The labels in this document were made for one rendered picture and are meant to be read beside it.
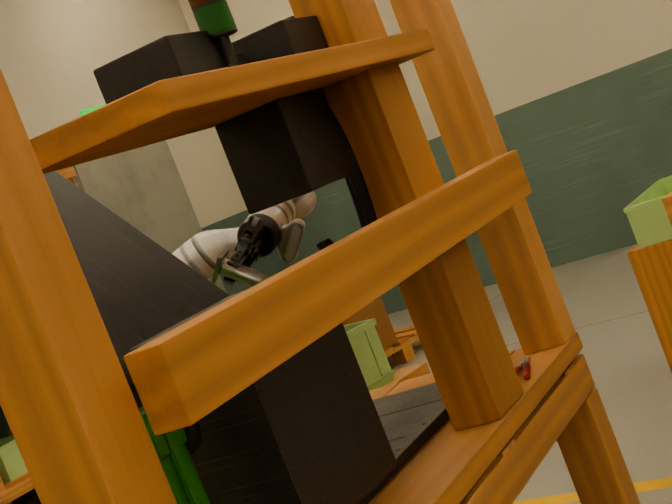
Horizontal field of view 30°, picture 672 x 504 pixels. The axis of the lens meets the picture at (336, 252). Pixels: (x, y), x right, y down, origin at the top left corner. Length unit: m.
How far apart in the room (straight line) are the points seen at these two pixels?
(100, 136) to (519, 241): 1.18
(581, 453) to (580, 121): 6.95
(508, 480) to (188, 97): 0.91
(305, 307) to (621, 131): 7.85
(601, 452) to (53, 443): 1.51
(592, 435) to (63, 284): 1.51
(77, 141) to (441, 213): 0.70
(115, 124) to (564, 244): 8.32
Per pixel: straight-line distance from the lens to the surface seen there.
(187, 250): 2.77
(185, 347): 1.31
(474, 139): 2.48
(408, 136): 2.12
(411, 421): 2.26
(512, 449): 2.13
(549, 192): 9.63
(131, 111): 1.48
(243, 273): 2.17
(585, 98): 9.37
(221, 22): 1.76
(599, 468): 2.59
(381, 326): 8.01
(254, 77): 1.64
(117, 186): 9.87
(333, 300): 1.60
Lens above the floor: 1.38
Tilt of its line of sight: 4 degrees down
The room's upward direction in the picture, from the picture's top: 21 degrees counter-clockwise
